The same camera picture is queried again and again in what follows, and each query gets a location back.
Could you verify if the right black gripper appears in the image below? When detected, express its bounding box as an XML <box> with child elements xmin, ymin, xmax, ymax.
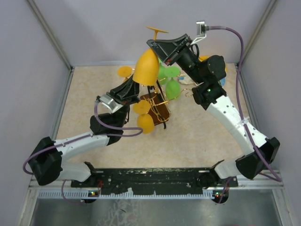
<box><xmin>145</xmin><ymin>35</ymin><xmax>204</xmax><ymax>85</ymax></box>

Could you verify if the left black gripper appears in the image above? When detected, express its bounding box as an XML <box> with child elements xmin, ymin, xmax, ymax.
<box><xmin>107</xmin><ymin>72</ymin><xmax>142</xmax><ymax>129</ymax></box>

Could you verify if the orange wine glass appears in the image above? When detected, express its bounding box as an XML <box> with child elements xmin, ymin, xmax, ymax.
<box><xmin>133</xmin><ymin>25</ymin><xmax>169</xmax><ymax>86</ymax></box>
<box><xmin>117</xmin><ymin>66</ymin><xmax>133</xmax><ymax>81</ymax></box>
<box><xmin>133</xmin><ymin>100</ymin><xmax>155</xmax><ymax>134</ymax></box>

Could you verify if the green wine glass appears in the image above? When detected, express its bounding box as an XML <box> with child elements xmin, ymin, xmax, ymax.
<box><xmin>158</xmin><ymin>59</ymin><xmax>170</xmax><ymax>85</ymax></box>
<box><xmin>165</xmin><ymin>66</ymin><xmax>181</xmax><ymax>100</ymax></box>

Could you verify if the gold wire wine glass rack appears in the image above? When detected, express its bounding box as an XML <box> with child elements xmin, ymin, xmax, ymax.
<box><xmin>139</xmin><ymin>73</ymin><xmax>191</xmax><ymax>128</ymax></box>

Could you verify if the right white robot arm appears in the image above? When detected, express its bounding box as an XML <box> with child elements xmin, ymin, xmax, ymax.
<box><xmin>147</xmin><ymin>34</ymin><xmax>280</xmax><ymax>186</ymax></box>

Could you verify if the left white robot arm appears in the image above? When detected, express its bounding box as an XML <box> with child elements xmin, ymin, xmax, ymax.
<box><xmin>24</xmin><ymin>77</ymin><xmax>143</xmax><ymax>187</ymax></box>

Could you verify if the crumpled floral yellow cloth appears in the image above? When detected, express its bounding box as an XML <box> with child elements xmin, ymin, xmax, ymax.
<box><xmin>178</xmin><ymin>56</ymin><xmax>226</xmax><ymax>87</ymax></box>

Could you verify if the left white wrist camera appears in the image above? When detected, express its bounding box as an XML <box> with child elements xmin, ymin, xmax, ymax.
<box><xmin>96</xmin><ymin>94</ymin><xmax>123</xmax><ymax>113</ymax></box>

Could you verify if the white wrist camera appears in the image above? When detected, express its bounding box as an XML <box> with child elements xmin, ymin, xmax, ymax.
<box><xmin>96</xmin><ymin>94</ymin><xmax>123</xmax><ymax>113</ymax></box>
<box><xmin>191</xmin><ymin>21</ymin><xmax>207</xmax><ymax>45</ymax></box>

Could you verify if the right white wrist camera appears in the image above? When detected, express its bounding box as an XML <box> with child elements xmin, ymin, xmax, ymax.
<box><xmin>191</xmin><ymin>21</ymin><xmax>207</xmax><ymax>45</ymax></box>

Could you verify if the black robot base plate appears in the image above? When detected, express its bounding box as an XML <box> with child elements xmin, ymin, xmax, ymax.
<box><xmin>71</xmin><ymin>168</ymin><xmax>227</xmax><ymax>195</ymax></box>

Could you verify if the white slotted cable duct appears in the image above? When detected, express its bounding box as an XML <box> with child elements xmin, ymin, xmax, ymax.
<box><xmin>37</xmin><ymin>189</ymin><xmax>228</xmax><ymax>200</ymax></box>

